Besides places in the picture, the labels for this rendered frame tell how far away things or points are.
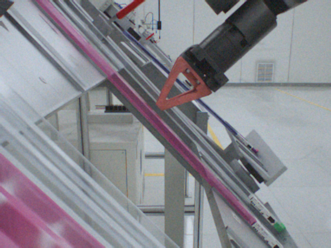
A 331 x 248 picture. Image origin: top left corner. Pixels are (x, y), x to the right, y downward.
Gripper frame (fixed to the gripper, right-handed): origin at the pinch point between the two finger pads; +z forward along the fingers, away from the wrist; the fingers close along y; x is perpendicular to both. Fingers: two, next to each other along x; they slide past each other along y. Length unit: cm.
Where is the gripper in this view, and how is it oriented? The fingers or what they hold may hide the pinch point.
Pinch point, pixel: (162, 103)
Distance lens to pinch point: 48.2
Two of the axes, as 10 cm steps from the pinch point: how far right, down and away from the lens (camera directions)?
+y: 0.2, 2.2, -9.8
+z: -7.4, 6.6, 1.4
